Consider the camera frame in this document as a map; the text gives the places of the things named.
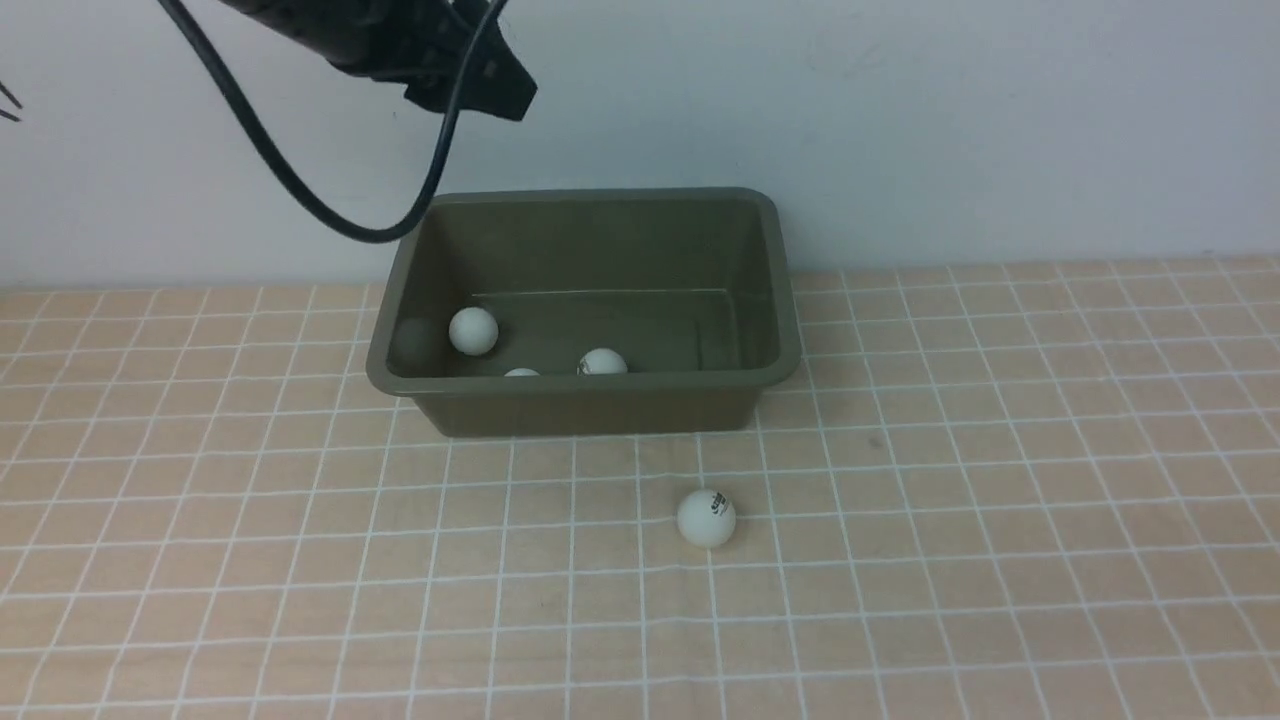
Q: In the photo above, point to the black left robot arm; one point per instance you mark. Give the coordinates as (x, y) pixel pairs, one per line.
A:
(416, 44)

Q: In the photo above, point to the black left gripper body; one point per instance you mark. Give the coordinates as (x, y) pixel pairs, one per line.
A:
(471, 67)

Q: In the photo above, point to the olive green plastic bin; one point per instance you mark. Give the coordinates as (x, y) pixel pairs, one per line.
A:
(690, 285)

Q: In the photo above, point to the checkered beige tablecloth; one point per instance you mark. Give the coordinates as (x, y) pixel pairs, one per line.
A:
(1017, 491)

